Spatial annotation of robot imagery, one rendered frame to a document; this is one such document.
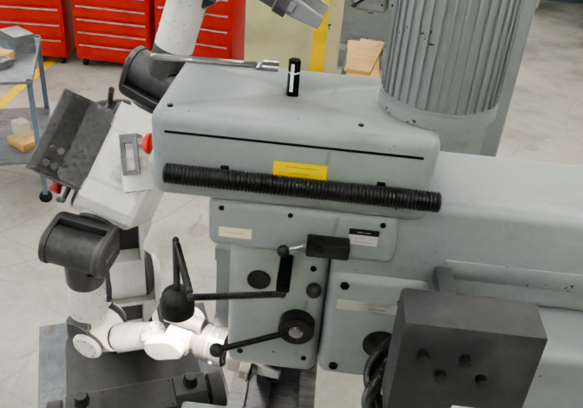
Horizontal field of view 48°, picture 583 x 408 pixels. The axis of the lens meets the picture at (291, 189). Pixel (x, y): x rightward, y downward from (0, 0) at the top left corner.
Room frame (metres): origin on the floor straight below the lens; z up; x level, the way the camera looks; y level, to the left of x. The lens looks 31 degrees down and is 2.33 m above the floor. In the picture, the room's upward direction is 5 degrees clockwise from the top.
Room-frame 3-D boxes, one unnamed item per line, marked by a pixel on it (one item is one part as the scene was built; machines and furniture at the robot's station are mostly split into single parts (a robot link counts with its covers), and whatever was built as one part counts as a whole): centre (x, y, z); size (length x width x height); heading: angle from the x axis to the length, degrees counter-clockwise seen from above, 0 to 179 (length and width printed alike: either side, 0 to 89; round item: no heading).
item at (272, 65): (1.17, 0.17, 1.89); 0.24 x 0.04 x 0.01; 90
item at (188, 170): (0.91, -0.02, 1.79); 0.45 x 0.04 x 0.04; 87
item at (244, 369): (1.08, 0.10, 1.23); 0.13 x 0.12 x 0.10; 162
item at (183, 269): (0.93, 0.18, 1.58); 0.17 x 0.01 x 0.01; 20
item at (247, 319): (1.06, 0.01, 1.47); 0.21 x 0.19 x 0.32; 177
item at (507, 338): (0.71, -0.27, 1.62); 0.20 x 0.09 x 0.21; 87
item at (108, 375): (1.70, 0.53, 0.59); 0.64 x 0.52 x 0.33; 20
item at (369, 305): (1.05, -0.18, 1.47); 0.24 x 0.19 x 0.26; 177
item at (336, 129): (1.06, 0.00, 1.81); 0.47 x 0.26 x 0.16; 87
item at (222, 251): (1.06, 0.12, 1.44); 0.04 x 0.04 x 0.21; 87
